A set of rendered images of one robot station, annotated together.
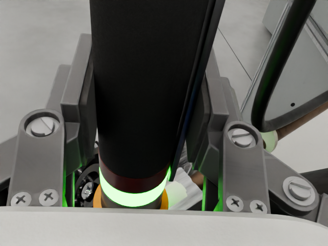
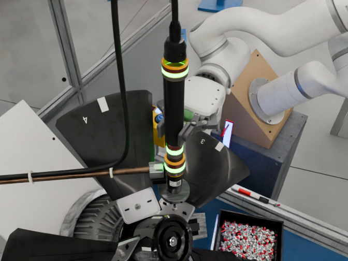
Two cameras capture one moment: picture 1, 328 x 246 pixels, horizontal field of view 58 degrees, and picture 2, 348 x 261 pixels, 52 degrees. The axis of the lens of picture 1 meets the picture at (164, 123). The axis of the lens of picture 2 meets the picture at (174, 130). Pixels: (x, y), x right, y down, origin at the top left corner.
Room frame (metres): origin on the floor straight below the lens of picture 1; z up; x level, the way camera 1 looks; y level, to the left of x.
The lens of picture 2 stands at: (0.46, 0.31, 1.96)
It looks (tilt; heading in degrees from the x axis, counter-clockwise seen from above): 46 degrees down; 218
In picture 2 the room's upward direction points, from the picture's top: straight up
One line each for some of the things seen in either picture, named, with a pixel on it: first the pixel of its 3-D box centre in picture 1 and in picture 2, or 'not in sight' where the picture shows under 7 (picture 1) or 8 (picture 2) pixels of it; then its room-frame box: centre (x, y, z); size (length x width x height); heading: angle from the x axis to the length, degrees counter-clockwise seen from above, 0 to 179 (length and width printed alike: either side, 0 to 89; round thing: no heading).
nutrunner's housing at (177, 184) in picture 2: not in sight; (174, 130); (0.08, 0.01, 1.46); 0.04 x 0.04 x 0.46
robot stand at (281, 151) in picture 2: not in sight; (244, 189); (-0.57, -0.06, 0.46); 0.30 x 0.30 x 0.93; 5
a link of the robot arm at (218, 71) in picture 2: not in sight; (211, 83); (-0.09, -0.02, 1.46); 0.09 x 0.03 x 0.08; 99
